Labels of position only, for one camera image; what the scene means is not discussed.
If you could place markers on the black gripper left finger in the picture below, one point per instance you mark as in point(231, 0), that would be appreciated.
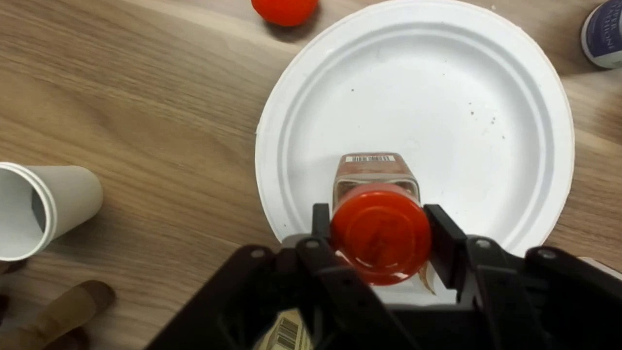
point(321, 220)

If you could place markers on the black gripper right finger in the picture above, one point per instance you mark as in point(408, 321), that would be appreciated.
point(443, 225)

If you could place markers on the orange-capped brown spice jar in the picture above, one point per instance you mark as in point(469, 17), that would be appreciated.
point(381, 233)

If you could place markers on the white blue-label pill bottle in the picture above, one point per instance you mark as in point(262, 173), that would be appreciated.
point(605, 31)

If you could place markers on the white paper plate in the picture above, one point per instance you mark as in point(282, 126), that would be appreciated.
point(420, 89)

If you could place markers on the red ball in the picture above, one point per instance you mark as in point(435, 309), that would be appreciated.
point(284, 10)

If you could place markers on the white paper cup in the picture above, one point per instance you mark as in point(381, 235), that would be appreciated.
point(64, 200)

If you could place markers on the brown plush bunny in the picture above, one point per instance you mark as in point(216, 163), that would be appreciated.
point(64, 311)

